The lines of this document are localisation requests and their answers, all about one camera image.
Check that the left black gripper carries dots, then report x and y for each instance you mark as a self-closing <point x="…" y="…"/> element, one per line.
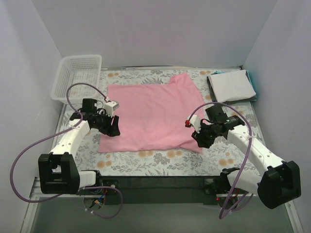
<point x="110" y="126"/>

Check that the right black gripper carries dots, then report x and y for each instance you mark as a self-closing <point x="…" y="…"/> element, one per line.
<point x="202" y="135"/>

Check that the pink t shirt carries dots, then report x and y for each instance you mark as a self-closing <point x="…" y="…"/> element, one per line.
<point x="152" y="116"/>

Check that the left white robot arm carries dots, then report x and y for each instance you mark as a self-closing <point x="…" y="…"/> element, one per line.
<point x="58" y="172"/>

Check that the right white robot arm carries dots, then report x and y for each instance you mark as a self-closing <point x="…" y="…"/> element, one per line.
<point x="278" y="181"/>

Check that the floral table mat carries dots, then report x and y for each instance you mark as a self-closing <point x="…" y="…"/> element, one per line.
<point x="176" y="162"/>

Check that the white folded t shirt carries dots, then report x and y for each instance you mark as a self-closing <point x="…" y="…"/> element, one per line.
<point x="231" y="86"/>

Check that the white plastic basket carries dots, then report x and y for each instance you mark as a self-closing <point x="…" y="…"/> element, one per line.
<point x="77" y="69"/>

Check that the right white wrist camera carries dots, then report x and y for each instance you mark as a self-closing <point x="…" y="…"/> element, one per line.
<point x="193" y="121"/>

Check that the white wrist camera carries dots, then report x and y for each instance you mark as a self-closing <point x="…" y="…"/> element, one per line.
<point x="110" y="107"/>
<point x="193" y="121"/>

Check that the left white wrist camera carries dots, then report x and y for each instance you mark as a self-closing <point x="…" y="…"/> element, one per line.
<point x="110" y="107"/>

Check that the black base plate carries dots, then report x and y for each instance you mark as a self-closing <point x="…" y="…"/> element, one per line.
<point x="168" y="189"/>

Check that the aluminium frame rail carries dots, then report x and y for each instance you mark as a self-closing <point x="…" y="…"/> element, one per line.
<point x="80" y="214"/>

